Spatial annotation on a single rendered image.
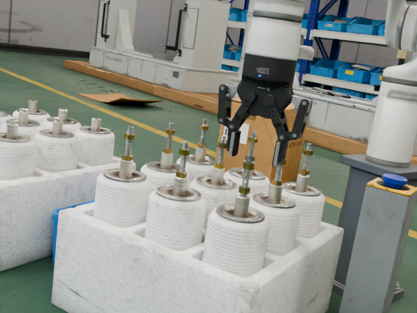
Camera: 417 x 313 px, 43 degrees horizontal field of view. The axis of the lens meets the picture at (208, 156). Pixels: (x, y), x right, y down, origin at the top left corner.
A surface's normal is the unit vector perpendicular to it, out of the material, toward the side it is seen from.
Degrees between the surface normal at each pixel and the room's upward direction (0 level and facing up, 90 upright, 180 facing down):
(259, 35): 88
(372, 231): 90
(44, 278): 0
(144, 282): 90
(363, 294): 90
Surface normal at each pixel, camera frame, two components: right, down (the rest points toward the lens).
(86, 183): 0.82, 0.23
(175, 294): -0.54, 0.11
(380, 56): -0.77, 0.03
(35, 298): 0.14, -0.97
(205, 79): 0.62, 0.25
